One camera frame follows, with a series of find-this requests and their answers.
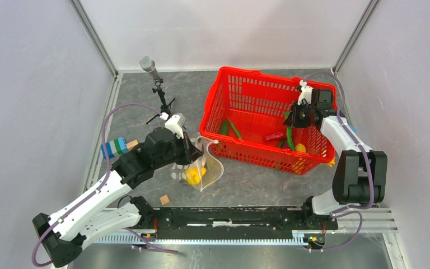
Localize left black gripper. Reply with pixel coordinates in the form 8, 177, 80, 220
153, 131, 203, 169

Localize polka dot zip bag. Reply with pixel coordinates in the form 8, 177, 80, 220
170, 136, 225, 192

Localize yellow toy pepper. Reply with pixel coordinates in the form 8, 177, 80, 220
184, 167, 207, 185

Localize red toy pepper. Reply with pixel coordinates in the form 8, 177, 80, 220
264, 132, 286, 141

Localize green toy cucumber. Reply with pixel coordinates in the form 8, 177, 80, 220
218, 120, 230, 136

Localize red plastic basket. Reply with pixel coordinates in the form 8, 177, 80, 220
199, 67, 335, 175

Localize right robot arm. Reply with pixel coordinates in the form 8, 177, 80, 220
284, 86, 387, 229

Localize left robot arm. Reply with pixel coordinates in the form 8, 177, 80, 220
31, 127, 203, 267

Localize small green pepper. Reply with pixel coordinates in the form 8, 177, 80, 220
286, 126, 296, 151

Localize long green chili pepper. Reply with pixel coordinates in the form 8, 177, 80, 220
227, 118, 242, 139

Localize black tripod stand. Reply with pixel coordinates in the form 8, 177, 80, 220
152, 78, 176, 117

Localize white blue toy block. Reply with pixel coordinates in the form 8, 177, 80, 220
350, 126, 358, 134

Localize small wooden cube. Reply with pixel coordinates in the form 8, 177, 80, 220
160, 195, 171, 206

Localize yellow green toy blocks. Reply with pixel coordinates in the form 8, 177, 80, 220
326, 158, 335, 167

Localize tan wooden block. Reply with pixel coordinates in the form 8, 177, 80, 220
126, 140, 139, 151

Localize blue green toy blocks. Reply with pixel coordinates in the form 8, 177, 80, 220
100, 137, 128, 159

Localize silver microphone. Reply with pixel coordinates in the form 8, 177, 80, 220
139, 56, 161, 81

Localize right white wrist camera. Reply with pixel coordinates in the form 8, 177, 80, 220
297, 80, 314, 105

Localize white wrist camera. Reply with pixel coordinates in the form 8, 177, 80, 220
297, 80, 314, 105
159, 113, 186, 138

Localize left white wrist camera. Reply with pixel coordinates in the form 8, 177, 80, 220
159, 113, 186, 138

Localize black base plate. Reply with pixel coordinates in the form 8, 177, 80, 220
135, 206, 338, 240

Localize white cable tray rail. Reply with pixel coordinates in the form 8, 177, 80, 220
95, 231, 308, 247

